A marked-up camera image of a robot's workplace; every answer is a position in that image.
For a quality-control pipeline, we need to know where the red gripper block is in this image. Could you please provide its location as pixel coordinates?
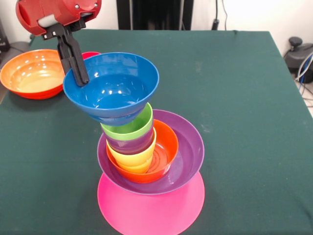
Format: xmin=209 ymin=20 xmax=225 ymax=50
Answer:
xmin=15 ymin=0 xmax=102 ymax=87

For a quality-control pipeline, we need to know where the red cup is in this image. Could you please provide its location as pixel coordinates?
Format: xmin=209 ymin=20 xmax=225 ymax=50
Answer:
xmin=81 ymin=51 xmax=101 ymax=60

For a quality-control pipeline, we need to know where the blue bowl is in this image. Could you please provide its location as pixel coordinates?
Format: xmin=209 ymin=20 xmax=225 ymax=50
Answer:
xmin=63 ymin=52 xmax=160 ymax=127

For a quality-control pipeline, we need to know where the green cup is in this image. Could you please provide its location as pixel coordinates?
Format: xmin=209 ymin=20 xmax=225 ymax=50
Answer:
xmin=100 ymin=102 xmax=154 ymax=141

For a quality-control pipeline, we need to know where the purple cup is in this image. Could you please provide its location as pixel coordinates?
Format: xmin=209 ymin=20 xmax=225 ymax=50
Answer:
xmin=104 ymin=126 xmax=156 ymax=155

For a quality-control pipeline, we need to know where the yellow cup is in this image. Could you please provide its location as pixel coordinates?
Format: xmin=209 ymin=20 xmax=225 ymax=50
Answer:
xmin=106 ymin=129 xmax=157 ymax=174

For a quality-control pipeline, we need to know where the small orange bowl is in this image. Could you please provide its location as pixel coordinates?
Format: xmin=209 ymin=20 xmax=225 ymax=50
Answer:
xmin=106 ymin=119 xmax=179 ymax=184

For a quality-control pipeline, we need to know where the purple bowl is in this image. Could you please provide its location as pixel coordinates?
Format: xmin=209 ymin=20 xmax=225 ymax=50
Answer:
xmin=97 ymin=109 xmax=205 ymax=196

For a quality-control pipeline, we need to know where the pink bowl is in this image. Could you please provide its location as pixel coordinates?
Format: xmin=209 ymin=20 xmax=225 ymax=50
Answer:
xmin=97 ymin=170 xmax=205 ymax=235

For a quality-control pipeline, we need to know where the large orange bowl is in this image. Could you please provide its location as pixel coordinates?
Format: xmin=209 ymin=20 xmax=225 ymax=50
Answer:
xmin=0 ymin=48 xmax=67 ymax=100

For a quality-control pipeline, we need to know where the dark green tablecloth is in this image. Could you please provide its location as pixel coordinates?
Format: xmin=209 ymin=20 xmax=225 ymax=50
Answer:
xmin=0 ymin=28 xmax=313 ymax=235

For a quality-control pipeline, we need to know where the black pedestal foot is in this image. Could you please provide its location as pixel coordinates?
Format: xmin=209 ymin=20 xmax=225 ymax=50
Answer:
xmin=9 ymin=33 xmax=37 ymax=52
xmin=283 ymin=36 xmax=313 ymax=72

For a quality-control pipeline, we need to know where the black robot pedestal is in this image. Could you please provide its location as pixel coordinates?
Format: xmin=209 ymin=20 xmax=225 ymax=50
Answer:
xmin=116 ymin=0 xmax=194 ymax=30

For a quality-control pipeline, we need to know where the black wall plug cable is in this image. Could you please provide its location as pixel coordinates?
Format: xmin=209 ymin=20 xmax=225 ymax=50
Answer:
xmin=211 ymin=0 xmax=228 ymax=30

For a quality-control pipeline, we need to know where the cable bundle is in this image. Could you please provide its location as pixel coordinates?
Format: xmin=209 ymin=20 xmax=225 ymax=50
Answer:
xmin=294 ymin=52 xmax=313 ymax=107

